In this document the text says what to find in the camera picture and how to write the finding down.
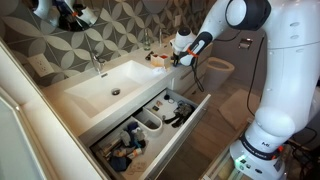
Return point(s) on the grey white spray bottle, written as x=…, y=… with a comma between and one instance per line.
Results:
x=125, y=138

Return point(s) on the small black counter item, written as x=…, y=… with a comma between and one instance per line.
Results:
x=149, y=55

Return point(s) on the dark navy cloth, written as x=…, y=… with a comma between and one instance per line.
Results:
x=120, y=163

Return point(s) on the large white rectangular sink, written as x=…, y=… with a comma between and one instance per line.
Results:
x=100, y=90

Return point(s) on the crumpled white tissue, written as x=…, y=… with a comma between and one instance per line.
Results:
x=159, y=70

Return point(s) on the round wall mirror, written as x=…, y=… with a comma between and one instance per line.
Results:
x=66, y=15

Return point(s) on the white bottle orange label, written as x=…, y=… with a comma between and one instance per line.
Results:
x=135, y=153

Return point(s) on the white wall outlet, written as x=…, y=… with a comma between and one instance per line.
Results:
x=40, y=65

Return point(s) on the small black round object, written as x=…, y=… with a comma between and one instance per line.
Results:
x=167, y=97

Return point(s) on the white toilet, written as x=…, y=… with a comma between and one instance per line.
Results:
x=218, y=71

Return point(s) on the slim chrome faucet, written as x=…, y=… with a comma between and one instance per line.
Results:
x=161, y=35

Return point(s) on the white vanity drawer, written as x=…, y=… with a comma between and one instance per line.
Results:
x=156, y=150

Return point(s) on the chrome sink faucet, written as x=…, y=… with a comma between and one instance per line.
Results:
x=97, y=61

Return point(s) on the white bath mat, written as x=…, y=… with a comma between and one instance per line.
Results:
x=238, y=108

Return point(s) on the white arched drawer divider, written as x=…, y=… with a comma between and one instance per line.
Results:
x=151, y=128

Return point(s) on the chrome toilet paper holder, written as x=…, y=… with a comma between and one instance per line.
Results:
x=245, y=43

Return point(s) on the clear plastic packet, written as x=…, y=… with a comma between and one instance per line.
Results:
x=137, y=167

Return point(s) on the white wall switch plate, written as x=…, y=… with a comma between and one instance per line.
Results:
x=177, y=20

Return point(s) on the small gold trinket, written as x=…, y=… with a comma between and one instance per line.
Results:
x=159, y=103

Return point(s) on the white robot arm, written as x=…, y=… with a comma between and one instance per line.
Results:
x=286, y=66

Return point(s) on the camouflage hair scrunchie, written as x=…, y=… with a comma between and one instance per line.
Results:
x=184, y=108

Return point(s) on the small tan counter box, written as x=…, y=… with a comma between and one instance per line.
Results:
x=161, y=61

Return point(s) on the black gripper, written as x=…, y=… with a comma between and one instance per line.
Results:
x=177, y=55

